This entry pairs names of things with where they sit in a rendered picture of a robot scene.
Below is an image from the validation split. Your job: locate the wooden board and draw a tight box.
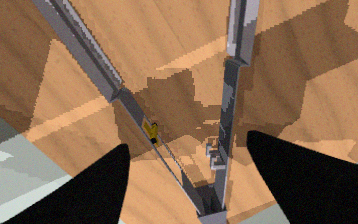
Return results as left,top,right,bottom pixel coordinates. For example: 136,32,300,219
0,0,358,224

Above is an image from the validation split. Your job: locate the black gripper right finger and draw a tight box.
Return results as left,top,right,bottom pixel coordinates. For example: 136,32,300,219
246,130,358,224

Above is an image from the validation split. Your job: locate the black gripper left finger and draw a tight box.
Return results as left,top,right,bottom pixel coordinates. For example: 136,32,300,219
0,143,131,224

